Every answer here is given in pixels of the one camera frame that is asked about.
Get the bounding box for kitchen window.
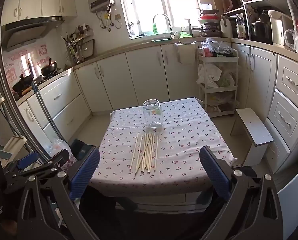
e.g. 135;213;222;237
116;0;202;39

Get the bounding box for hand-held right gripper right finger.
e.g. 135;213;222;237
199;145;284;240

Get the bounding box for clear glass jar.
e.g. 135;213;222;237
142;99;163;130

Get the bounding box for translucent plastic bag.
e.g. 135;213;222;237
45;139;72;160

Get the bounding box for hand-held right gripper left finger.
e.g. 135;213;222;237
17;148;101;240

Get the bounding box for stack of pots and bowls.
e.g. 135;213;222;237
198;9;223;37

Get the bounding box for black kettle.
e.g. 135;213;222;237
251;10;273;43

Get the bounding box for black wok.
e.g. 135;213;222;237
12;74;33;94
41;58;58;77

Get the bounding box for white countertop shelf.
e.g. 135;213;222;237
222;0;298;48

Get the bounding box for cherry print tablecloth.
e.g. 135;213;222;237
89;97;238;198

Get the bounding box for wall utensil rack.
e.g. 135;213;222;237
61;24;94;64

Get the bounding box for white plastic bag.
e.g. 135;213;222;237
197;64;235;88

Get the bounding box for chrome kitchen faucet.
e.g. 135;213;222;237
152;13;175;39

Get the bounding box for pink wall sticker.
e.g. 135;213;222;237
3;44;48;80

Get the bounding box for white table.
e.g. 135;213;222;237
114;190;214;212

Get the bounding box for white electric water pot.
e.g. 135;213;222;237
267;10;293;47

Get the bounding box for pile of wooden chopsticks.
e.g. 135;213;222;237
130;132;159;175

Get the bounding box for range hood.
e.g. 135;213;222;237
2;16;65;52

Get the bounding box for clear plastic bag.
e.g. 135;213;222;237
284;29;298;54

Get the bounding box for white hanging trash bin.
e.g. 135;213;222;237
175;42;196;64

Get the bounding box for white wall cabinets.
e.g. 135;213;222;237
0;0;78;27

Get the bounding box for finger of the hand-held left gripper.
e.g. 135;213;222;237
37;149;70;174
4;152;39;178

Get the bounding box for white rolling storage cart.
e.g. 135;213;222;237
196;47;239;118

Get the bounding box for white base cabinet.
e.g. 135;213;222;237
232;42;298;170
17;70;92;143
74;42;202;113

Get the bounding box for blue handled mop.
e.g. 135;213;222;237
28;59;58;140

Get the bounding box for white stool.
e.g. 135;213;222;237
230;108;274;167

